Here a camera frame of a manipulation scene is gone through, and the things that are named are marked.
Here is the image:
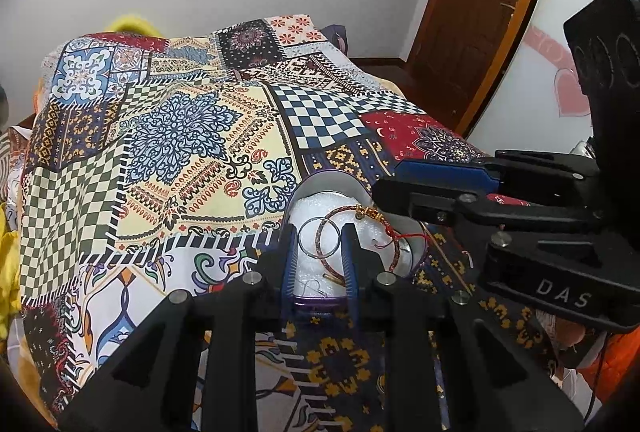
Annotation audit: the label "multicoloured bangle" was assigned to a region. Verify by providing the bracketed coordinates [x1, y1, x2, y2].
[320, 216, 401, 286]

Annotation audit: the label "silver hoop ring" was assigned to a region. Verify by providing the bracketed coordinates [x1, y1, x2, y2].
[298, 217, 342, 258]

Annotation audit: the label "yellow cloth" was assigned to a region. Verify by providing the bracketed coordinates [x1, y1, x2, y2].
[102, 12, 167, 38]

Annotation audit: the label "red braided bracelet gold beads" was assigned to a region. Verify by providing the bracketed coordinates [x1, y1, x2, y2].
[324, 205, 427, 254]

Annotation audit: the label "striped beige cloth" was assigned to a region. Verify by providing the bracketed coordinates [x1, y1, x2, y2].
[0, 126, 32, 204]

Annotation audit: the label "brown wooden door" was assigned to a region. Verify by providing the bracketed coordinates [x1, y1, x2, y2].
[404, 0, 555, 135]

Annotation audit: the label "pink ribbon wall sticker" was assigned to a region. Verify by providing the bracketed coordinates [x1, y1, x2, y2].
[522, 25, 577, 69]

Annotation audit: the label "small silver earring hook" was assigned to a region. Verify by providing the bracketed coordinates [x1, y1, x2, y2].
[299, 278, 328, 299]

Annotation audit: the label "purple pillow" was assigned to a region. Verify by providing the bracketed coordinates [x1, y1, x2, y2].
[320, 24, 352, 59]

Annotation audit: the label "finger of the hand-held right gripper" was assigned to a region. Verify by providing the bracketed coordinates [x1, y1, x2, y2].
[372, 177, 602, 235]
[394, 149, 602, 213]

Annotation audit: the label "patchwork patterned blanket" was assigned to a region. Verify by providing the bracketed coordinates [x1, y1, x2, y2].
[19, 14, 563, 432]

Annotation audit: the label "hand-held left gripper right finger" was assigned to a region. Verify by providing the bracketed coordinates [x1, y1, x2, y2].
[341, 223, 587, 432]

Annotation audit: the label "yellow garment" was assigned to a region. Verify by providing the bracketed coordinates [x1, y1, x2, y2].
[0, 201, 24, 355]

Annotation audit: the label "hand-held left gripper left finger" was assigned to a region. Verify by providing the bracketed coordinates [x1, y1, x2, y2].
[57, 224, 299, 432]

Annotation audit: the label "person's right forearm orange sleeve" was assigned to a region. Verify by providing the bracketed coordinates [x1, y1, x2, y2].
[575, 329, 640, 415]

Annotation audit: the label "pink heart wall sticker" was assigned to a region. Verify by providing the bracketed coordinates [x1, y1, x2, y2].
[552, 68, 594, 118]

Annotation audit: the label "purple round jewelry tin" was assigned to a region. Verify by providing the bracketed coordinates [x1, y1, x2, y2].
[280, 169, 431, 314]

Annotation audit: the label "white foam padding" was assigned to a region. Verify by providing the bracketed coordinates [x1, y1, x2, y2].
[289, 192, 417, 304]

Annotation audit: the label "person's right hand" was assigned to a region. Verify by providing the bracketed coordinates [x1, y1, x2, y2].
[537, 309, 601, 369]

